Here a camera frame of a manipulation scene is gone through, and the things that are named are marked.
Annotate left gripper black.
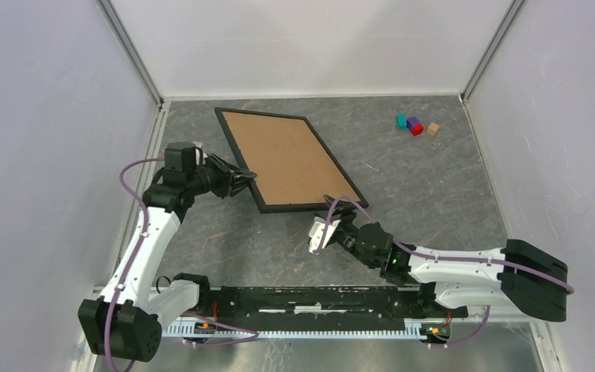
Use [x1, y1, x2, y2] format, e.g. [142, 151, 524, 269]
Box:
[186, 153, 256, 199]

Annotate black picture frame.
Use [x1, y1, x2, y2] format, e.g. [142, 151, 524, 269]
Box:
[213, 106, 370, 215]

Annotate brown backing board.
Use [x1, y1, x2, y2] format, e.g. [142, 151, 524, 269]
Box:
[222, 110, 363, 206]

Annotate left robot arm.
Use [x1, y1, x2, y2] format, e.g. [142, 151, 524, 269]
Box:
[77, 142, 256, 362]

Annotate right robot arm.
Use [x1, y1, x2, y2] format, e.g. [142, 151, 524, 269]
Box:
[310, 195, 574, 322]

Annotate teal cube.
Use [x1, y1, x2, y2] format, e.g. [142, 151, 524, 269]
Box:
[395, 114, 408, 130]

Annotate red cube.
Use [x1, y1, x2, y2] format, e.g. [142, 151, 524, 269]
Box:
[411, 124, 424, 136]

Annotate purple cube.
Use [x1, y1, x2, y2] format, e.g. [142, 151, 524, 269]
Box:
[407, 116, 422, 131]

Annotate tan wooden cube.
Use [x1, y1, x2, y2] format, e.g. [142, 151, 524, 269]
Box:
[427, 122, 440, 136]

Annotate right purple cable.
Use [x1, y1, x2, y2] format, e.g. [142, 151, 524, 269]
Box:
[315, 195, 576, 349]

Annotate purple cable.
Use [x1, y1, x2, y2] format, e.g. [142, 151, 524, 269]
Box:
[103, 157, 260, 372]
[315, 195, 576, 349]

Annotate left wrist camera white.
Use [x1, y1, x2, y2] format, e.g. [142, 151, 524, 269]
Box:
[192, 142, 205, 166]

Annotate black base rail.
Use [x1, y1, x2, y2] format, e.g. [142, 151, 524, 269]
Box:
[192, 286, 469, 332]

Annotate aluminium frame rails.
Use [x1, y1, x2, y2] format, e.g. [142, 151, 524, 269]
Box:
[71, 0, 555, 372]

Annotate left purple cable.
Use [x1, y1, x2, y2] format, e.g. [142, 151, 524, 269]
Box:
[103, 157, 260, 372]

